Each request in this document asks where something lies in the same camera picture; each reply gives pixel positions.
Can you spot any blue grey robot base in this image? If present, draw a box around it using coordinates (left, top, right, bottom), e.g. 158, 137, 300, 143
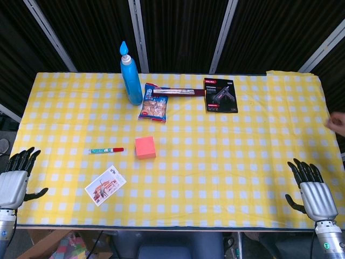
113, 230, 224, 259

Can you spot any white illustrated postcard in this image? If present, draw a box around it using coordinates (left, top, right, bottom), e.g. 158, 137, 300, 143
84, 165, 127, 207

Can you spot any blue detergent bottle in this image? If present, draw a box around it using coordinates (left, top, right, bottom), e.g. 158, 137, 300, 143
119, 40, 143, 106

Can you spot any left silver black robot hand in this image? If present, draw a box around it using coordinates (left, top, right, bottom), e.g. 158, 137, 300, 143
0, 147, 49, 210

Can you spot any red capped green white marker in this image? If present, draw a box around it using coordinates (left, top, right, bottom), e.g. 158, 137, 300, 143
89, 147, 125, 155

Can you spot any person's bare hand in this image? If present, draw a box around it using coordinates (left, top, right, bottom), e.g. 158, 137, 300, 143
325, 112, 345, 133

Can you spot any black glue gun package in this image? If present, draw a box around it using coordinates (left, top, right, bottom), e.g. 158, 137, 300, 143
203, 78, 239, 114

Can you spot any colourful foam mat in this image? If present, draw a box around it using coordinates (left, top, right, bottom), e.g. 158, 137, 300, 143
50, 231, 89, 259

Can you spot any blue snack bag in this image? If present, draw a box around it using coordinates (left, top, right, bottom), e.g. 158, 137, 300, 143
137, 83, 169, 123

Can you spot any white metal frame post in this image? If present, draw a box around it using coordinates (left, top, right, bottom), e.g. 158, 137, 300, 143
209, 0, 239, 74
0, 104, 22, 124
128, 0, 150, 73
298, 26, 345, 73
23, 0, 78, 72

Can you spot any orange cube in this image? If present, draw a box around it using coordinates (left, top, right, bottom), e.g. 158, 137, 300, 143
135, 136, 157, 160

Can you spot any dark red long box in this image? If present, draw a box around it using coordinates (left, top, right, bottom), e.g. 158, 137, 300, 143
152, 87, 206, 97

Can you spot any brown cardboard box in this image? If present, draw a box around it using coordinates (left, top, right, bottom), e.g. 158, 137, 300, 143
25, 229, 79, 259

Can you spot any yellow white checkered tablecloth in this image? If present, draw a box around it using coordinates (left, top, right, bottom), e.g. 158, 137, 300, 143
10, 70, 345, 230

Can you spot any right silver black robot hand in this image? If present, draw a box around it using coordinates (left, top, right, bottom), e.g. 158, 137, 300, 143
285, 158, 339, 222

